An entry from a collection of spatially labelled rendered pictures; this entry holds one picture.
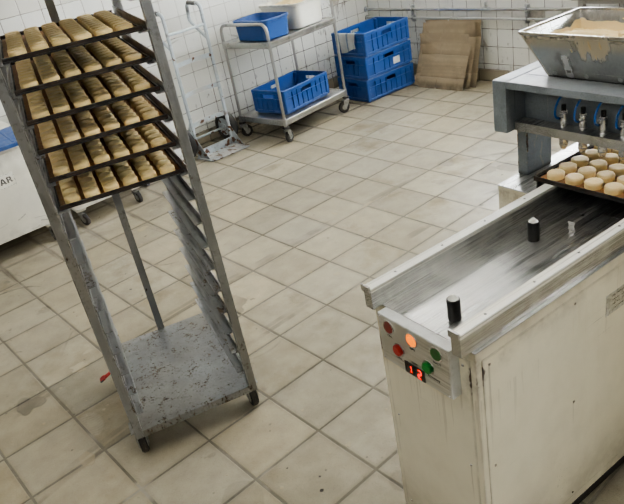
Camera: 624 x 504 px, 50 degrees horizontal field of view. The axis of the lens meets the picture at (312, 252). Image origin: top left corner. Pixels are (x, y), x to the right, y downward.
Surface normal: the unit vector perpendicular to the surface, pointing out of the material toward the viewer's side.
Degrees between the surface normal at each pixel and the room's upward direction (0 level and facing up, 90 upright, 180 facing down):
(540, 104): 90
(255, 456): 0
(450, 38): 71
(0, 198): 92
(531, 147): 90
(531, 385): 90
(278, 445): 0
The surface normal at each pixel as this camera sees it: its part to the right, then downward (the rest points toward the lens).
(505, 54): -0.73, 0.44
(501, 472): 0.58, 0.29
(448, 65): -0.75, 0.05
